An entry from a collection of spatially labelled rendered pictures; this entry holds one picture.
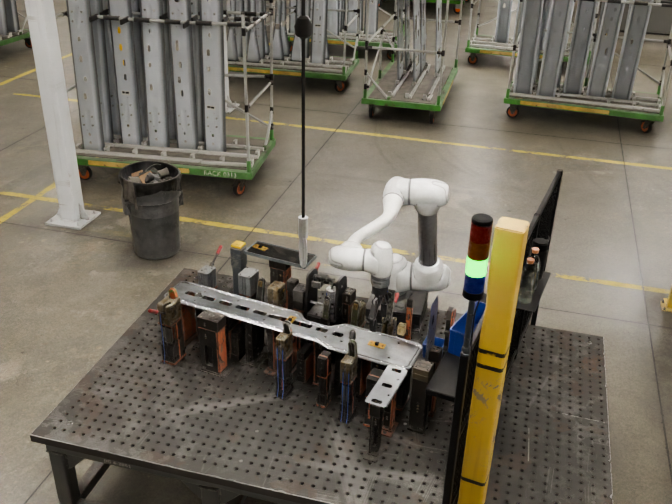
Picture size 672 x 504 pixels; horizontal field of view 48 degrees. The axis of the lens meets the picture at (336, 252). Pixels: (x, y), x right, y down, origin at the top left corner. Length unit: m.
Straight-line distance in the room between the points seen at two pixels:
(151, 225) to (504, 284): 4.12
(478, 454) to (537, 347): 1.33
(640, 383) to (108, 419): 3.40
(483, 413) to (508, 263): 0.65
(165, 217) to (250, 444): 3.11
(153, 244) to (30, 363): 1.52
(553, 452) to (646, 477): 1.19
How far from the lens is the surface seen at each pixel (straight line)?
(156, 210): 6.28
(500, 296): 2.70
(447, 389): 3.40
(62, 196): 7.23
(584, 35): 10.32
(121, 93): 8.05
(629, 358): 5.70
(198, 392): 3.89
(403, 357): 3.60
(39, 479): 4.65
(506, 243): 2.60
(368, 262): 3.38
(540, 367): 4.19
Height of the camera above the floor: 3.12
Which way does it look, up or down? 29 degrees down
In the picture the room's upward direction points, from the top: 1 degrees clockwise
